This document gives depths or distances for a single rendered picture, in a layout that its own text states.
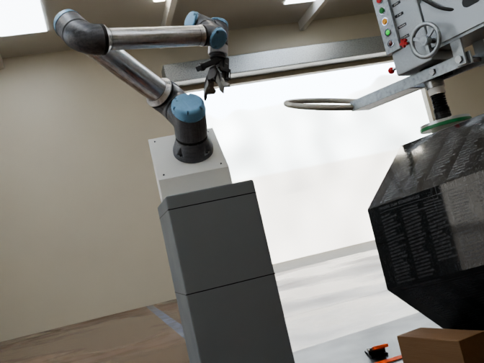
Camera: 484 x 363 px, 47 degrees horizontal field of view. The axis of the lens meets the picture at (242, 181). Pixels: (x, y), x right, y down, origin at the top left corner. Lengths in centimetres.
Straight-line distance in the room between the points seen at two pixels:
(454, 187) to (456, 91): 879
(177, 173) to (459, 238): 122
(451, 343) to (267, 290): 84
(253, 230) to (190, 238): 28
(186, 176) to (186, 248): 34
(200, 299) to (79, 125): 657
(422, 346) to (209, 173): 115
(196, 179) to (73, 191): 612
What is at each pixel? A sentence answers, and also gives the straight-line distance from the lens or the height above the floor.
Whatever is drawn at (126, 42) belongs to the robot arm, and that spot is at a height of 143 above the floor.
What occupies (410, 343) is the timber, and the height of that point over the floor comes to 11.
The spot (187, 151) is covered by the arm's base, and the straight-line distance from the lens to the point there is 258.
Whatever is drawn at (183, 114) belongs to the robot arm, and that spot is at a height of 118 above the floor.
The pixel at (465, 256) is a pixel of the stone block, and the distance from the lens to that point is 212.
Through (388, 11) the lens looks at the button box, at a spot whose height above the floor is 143.
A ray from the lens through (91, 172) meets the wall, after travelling 862.
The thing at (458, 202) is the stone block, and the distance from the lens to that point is 209.
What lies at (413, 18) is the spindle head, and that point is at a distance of 260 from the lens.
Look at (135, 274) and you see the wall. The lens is 850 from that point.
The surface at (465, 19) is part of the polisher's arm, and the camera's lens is 246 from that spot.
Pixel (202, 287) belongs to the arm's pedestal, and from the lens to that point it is 242.
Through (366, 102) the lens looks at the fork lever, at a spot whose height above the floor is 111.
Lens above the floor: 58
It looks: 6 degrees up
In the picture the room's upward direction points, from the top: 13 degrees counter-clockwise
